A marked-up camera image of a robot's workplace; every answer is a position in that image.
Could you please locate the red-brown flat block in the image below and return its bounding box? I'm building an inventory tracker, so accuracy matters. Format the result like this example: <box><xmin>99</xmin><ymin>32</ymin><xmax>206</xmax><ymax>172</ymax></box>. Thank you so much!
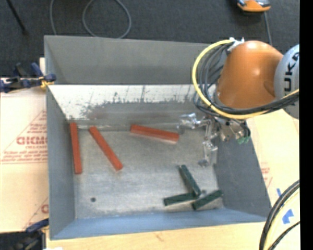
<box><xmin>69</xmin><ymin>122</ymin><xmax>83</xmax><ymax>175</ymax></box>
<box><xmin>88</xmin><ymin>126</ymin><xmax>124</xmax><ymax>172</ymax></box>
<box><xmin>129</xmin><ymin>123</ymin><xmax>180</xmax><ymax>144</ymax></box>

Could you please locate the grey metal bin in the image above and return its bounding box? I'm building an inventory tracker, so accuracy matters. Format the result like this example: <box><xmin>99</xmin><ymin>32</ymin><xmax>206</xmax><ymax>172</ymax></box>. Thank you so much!
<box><xmin>43</xmin><ymin>34</ymin><xmax>273</xmax><ymax>241</ymax></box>

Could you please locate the brown cardboard board red print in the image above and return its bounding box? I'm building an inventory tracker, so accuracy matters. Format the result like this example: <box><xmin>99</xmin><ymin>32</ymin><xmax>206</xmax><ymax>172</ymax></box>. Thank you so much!
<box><xmin>0</xmin><ymin>57</ymin><xmax>51</xmax><ymax>234</ymax></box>

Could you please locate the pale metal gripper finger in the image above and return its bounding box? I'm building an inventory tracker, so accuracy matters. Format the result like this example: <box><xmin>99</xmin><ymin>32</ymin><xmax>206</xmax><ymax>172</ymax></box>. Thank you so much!
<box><xmin>178</xmin><ymin>112</ymin><xmax>212</xmax><ymax>130</ymax></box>
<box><xmin>197</xmin><ymin>125</ymin><xmax>218</xmax><ymax>168</ymax></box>

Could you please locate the dark green flat block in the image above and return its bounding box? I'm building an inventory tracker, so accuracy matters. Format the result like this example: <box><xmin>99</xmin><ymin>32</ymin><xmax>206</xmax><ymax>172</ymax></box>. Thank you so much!
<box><xmin>178</xmin><ymin>164</ymin><xmax>202</xmax><ymax>197</ymax></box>
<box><xmin>191</xmin><ymin>189</ymin><xmax>223</xmax><ymax>211</ymax></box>
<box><xmin>163</xmin><ymin>192</ymin><xmax>197</xmax><ymax>207</ymax></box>

